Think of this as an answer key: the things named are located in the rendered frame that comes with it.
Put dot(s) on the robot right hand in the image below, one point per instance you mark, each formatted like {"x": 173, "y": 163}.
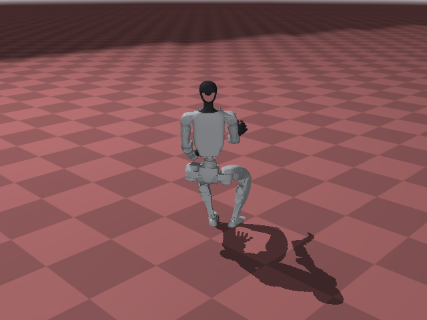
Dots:
{"x": 241, "y": 128}

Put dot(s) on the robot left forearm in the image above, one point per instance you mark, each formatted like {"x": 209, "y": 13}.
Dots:
{"x": 190, "y": 153}

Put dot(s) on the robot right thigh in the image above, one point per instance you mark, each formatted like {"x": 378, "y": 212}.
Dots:
{"x": 233, "y": 172}

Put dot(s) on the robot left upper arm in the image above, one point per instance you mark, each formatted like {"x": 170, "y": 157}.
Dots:
{"x": 186, "y": 120}

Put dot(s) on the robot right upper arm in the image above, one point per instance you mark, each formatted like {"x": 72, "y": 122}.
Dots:
{"x": 231, "y": 120}

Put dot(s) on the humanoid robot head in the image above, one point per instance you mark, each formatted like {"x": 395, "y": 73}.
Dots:
{"x": 208, "y": 87}

